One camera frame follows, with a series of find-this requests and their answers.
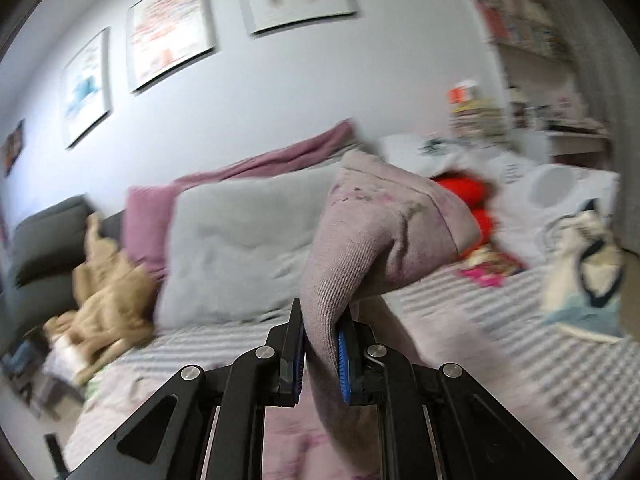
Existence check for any beige plush garment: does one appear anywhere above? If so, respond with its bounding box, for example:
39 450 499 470
44 212 161 386

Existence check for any cherry print bed sheet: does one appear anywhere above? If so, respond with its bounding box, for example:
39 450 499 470
65 295 531 480

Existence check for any small dark wall picture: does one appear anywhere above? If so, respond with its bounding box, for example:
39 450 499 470
4 119 26 177

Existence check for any stack of books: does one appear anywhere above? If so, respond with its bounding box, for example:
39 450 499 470
450 100 508 140

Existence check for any white bookshelf with books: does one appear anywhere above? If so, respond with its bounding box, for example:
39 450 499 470
435 0 616 171

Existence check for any white pillow with dark print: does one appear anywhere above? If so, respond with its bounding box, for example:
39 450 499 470
380 132 501 181

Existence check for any purple floral quilted jacket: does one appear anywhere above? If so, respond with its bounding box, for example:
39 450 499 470
300 150 483 480

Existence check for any mauve blanket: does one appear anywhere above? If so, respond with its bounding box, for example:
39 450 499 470
122 119 358 281

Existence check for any white pillow with grey circles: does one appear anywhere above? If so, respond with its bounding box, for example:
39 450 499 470
487 152 621 268

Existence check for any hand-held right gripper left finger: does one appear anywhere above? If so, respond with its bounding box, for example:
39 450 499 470
65 297 306 480

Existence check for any pink printed packet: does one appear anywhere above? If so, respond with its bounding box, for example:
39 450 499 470
457 250 526 288

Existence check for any cream tote bag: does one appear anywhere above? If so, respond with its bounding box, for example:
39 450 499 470
542 200 626 343

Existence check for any grey duvet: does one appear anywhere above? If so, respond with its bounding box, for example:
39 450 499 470
155 165 361 331

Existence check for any grey checked bed sheet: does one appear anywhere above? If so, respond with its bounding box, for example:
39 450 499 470
120 260 631 480

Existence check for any framed picture with red print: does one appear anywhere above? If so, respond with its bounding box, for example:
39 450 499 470
126 0 218 95

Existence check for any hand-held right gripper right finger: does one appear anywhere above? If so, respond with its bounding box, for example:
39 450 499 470
336 317 583 480

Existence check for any framed picture with blue print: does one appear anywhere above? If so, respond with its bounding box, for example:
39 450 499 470
61 27 113 150

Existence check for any white and green cloth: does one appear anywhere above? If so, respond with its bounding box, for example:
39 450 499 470
42 335 111 396

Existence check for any orange and white box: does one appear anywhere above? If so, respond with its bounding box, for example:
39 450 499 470
447 80 482 106

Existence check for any red knot cushion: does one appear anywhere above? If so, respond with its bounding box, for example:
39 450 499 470
432 174 501 256

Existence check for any dark grey cushion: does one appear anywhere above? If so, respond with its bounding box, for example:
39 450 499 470
7 195 126 331

